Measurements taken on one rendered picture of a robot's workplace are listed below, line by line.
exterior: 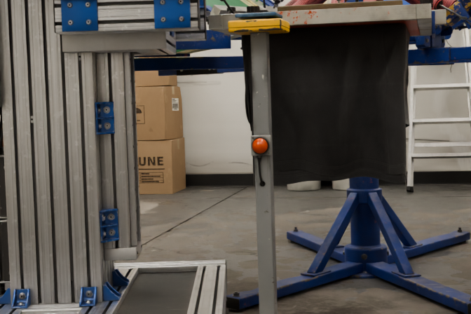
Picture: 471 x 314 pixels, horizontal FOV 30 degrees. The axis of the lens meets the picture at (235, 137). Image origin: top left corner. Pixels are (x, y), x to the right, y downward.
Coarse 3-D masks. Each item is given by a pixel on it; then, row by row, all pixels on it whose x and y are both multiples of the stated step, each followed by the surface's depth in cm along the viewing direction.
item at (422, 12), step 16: (208, 16) 236; (224, 16) 235; (288, 16) 231; (304, 16) 230; (320, 16) 229; (336, 16) 228; (352, 16) 227; (368, 16) 226; (384, 16) 225; (400, 16) 225; (416, 16) 224; (224, 32) 250
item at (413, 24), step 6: (336, 24) 232; (342, 24) 233; (348, 24) 233; (354, 24) 234; (360, 24) 235; (366, 24) 236; (372, 24) 236; (378, 24) 237; (408, 24) 241; (414, 24) 242; (408, 30) 269; (414, 30) 270
